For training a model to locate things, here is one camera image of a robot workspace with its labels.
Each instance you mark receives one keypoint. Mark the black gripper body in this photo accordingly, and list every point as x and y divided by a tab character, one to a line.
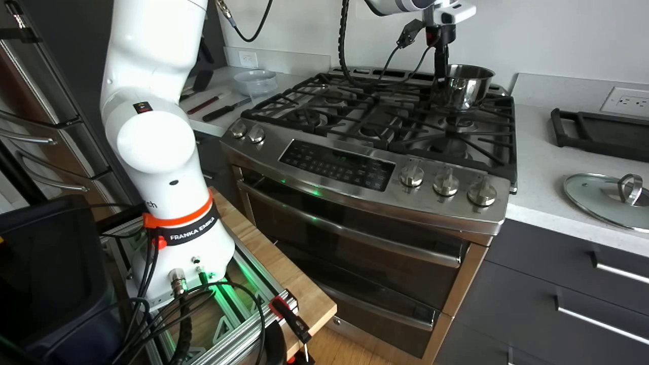
440	42

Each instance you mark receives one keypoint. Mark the silver pot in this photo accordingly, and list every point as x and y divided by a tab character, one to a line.
469	88

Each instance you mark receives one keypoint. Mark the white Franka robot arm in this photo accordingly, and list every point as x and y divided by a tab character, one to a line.
155	139

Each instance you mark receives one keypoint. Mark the black cast iron hob grate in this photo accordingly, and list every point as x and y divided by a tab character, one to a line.
365	115

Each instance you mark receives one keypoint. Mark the silver stove knob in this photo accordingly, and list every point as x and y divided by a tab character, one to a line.
256	136
237	131
446	184
413	175
482	196

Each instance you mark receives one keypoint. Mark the black stove control panel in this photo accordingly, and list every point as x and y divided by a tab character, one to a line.
338	164

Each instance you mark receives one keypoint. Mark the stainless steel gas stove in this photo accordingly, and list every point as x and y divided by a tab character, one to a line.
352	226

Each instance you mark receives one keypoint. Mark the glass pot lid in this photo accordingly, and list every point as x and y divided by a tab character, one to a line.
599	200

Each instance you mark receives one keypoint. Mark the black grate tray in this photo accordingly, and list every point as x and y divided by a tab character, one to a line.
608	134

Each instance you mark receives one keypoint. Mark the clear plastic container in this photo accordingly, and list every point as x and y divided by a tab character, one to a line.
256	82

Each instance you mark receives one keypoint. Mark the dark thin knife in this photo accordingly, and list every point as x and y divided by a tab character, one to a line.
203	105

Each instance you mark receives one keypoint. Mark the dark grey drawer cabinet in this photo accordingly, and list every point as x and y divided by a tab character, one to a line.
527	305

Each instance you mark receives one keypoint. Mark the wooden table board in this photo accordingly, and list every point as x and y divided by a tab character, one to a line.
285	270

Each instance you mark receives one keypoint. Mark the red and black clamp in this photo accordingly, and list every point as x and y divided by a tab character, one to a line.
291	318

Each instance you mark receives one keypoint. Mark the black box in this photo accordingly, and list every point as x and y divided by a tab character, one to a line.
47	284

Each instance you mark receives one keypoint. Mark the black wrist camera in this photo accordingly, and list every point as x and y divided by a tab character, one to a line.
410	33

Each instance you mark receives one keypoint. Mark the white wall outlet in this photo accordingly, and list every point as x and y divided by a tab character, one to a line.
626	103

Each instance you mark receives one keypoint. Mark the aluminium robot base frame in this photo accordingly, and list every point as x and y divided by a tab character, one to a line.
230	332

